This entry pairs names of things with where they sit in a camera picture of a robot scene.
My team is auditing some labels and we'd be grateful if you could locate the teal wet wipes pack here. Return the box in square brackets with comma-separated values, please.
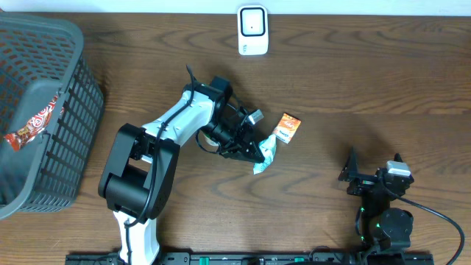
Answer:
[253, 134, 277, 174]

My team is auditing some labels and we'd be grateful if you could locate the green lid jar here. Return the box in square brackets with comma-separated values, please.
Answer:
[203, 134, 219, 153]

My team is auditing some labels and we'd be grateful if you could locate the orange tissue pack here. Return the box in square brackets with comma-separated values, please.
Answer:
[273, 113, 301, 144]

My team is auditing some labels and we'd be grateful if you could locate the red chocolate bar wrapper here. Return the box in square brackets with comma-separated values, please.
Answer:
[4, 95, 58, 152]

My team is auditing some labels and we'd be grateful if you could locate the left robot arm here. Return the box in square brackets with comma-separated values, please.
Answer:
[98, 77, 264, 264]

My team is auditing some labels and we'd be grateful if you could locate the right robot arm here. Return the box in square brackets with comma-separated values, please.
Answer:
[338, 149, 414, 264]

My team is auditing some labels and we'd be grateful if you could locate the white barcode scanner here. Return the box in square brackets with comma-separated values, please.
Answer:
[237, 5, 269, 56]

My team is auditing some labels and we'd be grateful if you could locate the grey plastic mesh basket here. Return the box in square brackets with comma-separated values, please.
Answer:
[1, 13, 105, 219]

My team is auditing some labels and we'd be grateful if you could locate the black mounting rail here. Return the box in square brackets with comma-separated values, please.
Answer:
[65, 251, 435, 265]

